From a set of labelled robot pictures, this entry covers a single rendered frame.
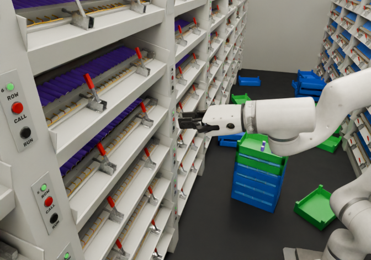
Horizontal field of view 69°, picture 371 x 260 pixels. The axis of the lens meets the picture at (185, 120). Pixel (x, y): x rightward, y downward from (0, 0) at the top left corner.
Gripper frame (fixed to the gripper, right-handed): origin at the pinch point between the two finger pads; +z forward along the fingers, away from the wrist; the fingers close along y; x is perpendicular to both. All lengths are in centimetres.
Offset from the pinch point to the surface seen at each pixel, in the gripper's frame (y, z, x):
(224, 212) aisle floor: 69, 15, -104
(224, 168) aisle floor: 116, 22, -102
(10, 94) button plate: -35.3, 12.2, 22.7
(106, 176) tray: -14.5, 20.7, -8.8
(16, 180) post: -38.9, 15.1, 9.8
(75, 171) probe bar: -19.0, 25.3, -3.7
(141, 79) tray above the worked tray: 10.5, 16.7, 9.9
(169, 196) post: 31, 30, -57
